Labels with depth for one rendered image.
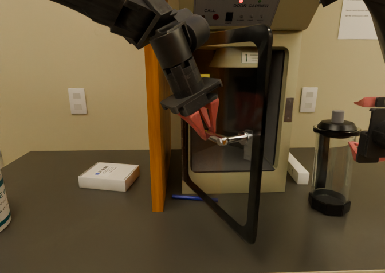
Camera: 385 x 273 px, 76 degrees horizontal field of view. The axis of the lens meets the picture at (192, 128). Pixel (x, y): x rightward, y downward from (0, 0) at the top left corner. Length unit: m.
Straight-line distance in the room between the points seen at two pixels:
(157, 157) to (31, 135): 0.82
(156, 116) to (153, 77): 0.09
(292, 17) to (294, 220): 0.50
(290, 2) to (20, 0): 1.02
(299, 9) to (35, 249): 0.80
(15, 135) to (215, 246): 1.07
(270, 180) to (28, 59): 1.07
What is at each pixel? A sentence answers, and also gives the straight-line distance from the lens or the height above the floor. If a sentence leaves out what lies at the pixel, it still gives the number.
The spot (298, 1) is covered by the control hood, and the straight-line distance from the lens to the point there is 0.67.
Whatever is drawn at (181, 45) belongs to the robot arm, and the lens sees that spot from 0.41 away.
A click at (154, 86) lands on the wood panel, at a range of 0.60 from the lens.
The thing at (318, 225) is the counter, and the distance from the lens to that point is 0.73.
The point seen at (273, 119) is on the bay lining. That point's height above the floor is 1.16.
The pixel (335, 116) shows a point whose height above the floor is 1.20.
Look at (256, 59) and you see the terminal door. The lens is 0.42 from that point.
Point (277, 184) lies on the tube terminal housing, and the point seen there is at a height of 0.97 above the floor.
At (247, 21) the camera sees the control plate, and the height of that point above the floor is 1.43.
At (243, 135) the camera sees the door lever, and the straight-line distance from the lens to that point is 0.45.
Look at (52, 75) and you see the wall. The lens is 1.25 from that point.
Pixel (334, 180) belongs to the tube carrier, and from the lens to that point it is 0.74.
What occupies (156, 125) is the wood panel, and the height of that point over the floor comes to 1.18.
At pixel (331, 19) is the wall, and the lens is 1.29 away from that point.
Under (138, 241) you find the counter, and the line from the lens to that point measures 0.63.
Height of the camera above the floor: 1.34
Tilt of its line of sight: 15 degrees down
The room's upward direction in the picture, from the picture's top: straight up
